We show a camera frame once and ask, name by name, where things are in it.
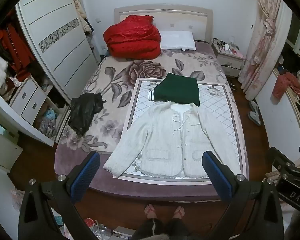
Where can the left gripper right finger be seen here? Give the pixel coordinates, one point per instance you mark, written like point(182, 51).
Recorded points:
point(265, 220)

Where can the grey slippers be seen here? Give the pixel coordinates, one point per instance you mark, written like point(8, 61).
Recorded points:
point(254, 113)

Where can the person's right foot sandal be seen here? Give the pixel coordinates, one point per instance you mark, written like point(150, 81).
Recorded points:
point(179, 213)

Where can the white fuzzy cardigan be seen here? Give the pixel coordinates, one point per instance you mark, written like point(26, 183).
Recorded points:
point(171, 139)

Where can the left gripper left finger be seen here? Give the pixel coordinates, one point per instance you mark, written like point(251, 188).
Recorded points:
point(36, 220)

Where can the white pillow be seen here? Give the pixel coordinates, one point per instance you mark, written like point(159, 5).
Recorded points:
point(177, 40)

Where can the white nightstand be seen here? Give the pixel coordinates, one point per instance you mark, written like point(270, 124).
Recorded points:
point(229, 57)

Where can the beige bed headboard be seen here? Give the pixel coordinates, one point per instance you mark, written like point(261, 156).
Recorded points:
point(173, 17)

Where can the red duvet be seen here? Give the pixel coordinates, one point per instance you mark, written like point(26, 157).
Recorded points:
point(136, 37)

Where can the white drawer unit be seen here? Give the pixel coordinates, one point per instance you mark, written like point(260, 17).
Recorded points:
point(28, 100)

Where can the white sliding wardrobe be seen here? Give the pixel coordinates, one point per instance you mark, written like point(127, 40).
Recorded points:
point(56, 37)

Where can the black garment on bed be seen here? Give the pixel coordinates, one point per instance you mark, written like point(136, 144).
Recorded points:
point(82, 111)

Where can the folded dark green sweater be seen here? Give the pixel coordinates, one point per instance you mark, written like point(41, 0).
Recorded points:
point(174, 88)

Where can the pink floral curtain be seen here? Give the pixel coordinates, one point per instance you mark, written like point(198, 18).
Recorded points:
point(260, 43)

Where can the red garment on sill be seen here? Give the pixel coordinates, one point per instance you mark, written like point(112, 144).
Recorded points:
point(283, 82)

